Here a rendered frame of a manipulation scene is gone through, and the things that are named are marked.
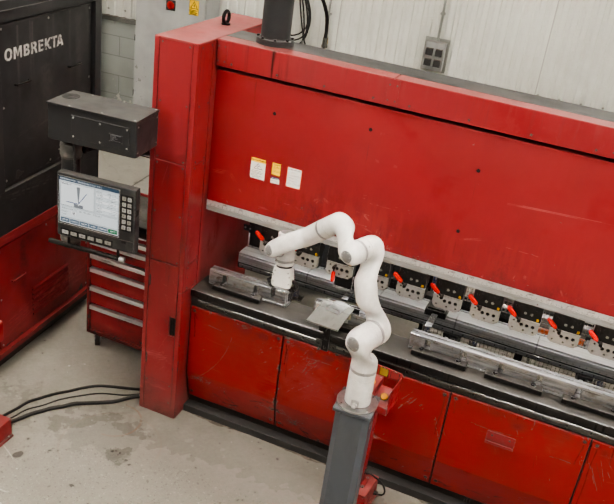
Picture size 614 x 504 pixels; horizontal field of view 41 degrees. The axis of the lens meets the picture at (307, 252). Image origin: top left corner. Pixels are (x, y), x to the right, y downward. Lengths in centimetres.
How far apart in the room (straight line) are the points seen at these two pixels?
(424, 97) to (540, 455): 194
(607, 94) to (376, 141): 436
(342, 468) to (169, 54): 218
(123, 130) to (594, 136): 220
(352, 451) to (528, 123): 170
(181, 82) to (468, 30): 438
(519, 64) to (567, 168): 426
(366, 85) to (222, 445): 229
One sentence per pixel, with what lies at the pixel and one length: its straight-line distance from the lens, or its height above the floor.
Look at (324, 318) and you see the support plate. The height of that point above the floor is 100.
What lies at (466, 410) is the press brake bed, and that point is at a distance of 451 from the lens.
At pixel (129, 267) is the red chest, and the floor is 72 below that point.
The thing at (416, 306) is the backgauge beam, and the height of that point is 98.
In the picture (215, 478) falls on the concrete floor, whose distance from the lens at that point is 484.
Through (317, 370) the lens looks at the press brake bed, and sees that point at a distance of 467.
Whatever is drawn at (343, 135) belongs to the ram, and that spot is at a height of 196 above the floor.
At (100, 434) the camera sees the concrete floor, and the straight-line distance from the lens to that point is 511.
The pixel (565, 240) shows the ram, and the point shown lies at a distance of 410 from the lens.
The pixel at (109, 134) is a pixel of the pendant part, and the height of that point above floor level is 185.
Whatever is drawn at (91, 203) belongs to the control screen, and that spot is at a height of 147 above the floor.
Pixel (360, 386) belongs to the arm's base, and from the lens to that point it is 372.
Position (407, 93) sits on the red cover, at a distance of 402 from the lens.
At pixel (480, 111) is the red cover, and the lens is 396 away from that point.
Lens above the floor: 326
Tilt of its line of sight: 26 degrees down
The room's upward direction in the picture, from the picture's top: 8 degrees clockwise
